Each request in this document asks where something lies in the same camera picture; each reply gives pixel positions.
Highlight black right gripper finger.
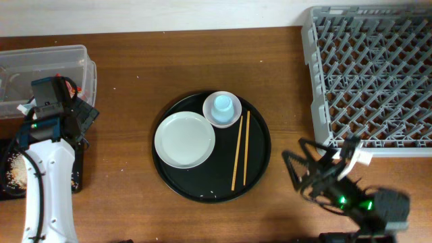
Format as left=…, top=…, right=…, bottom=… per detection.
left=281, top=151, right=313, bottom=191
left=299, top=138, right=334, bottom=159

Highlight red snack wrapper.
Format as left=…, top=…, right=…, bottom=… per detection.
left=55, top=73, right=82, bottom=99

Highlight rice and shell leftovers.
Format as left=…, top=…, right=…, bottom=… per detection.
left=6, top=153, right=27, bottom=190

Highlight light blue cup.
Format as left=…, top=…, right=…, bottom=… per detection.
left=211, top=95, right=234, bottom=124

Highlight white small bowl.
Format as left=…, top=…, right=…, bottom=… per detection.
left=202, top=91, right=242, bottom=128

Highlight white dinner plate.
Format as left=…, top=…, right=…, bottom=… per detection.
left=154, top=111, right=215, bottom=169

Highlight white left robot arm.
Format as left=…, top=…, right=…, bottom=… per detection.
left=12, top=76, right=99, bottom=242

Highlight clear plastic waste bin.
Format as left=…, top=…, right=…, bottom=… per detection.
left=1, top=45, right=97, bottom=119

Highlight black rectangular waste tray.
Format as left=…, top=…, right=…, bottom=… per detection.
left=1, top=142, right=87, bottom=201

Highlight grey dishwasher rack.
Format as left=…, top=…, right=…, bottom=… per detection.
left=301, top=4, right=431, bottom=157

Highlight round black serving tray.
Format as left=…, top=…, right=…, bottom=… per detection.
left=152, top=91, right=271, bottom=203

